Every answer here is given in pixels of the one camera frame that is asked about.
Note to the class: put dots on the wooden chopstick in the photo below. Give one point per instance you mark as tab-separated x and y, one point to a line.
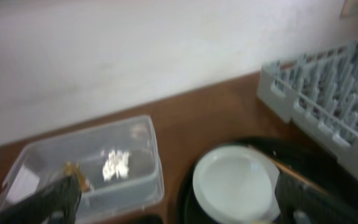
293	173

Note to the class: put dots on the grey round plate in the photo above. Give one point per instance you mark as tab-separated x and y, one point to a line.
236	184

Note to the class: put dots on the grey dishwasher rack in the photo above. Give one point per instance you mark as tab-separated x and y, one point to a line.
319	93

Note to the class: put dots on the white tissue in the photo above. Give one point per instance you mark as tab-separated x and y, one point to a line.
117	165

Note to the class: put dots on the clear plastic bin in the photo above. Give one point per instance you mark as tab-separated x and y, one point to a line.
41	163

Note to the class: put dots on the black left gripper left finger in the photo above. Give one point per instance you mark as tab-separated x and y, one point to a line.
55	203

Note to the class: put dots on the gold snack wrapper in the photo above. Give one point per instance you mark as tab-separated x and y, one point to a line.
71	168

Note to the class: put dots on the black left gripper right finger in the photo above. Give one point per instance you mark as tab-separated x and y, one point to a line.
293	195

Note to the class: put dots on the round black tray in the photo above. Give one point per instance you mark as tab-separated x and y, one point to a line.
320	169

